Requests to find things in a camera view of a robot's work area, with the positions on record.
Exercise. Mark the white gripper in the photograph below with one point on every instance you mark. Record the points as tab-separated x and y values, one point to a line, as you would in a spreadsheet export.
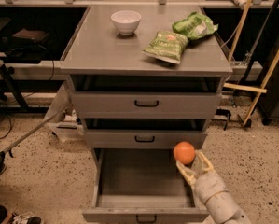
208	185

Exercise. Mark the orange fruit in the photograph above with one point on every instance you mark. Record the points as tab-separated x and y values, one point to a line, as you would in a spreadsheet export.
184	152

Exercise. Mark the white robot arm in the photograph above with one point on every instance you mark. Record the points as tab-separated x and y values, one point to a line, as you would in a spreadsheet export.
223	209

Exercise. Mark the bottom grey drawer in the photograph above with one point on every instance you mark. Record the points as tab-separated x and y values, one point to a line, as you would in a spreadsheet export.
142	186

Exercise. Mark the grey drawer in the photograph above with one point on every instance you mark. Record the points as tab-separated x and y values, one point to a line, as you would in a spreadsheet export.
102	96
143	133
142	186

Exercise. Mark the middle grey drawer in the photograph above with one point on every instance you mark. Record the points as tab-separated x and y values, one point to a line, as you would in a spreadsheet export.
143	133

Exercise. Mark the grey drawer cabinet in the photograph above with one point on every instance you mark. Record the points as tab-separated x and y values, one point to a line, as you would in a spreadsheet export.
99	49

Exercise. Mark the top grey drawer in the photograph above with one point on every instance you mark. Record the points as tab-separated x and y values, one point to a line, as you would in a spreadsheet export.
102	96

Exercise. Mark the green chip bag front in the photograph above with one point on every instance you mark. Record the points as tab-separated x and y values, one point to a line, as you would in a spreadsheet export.
167	46

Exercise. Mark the green chip bag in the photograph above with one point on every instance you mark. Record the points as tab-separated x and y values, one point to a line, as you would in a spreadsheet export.
167	46
195	26

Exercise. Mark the green chip bag rear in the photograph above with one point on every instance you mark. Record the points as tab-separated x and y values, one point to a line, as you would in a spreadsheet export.
195	26

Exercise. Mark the white ceramic bowl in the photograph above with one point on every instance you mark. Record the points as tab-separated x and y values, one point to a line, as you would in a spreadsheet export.
126	21

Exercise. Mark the black white sneaker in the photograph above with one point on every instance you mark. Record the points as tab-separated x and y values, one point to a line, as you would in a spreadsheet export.
26	219

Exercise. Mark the grey metal pole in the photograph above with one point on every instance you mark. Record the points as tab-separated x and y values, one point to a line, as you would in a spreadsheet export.
8	150

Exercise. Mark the dark box on shelf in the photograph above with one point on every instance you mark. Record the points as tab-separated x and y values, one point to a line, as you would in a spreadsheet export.
35	36

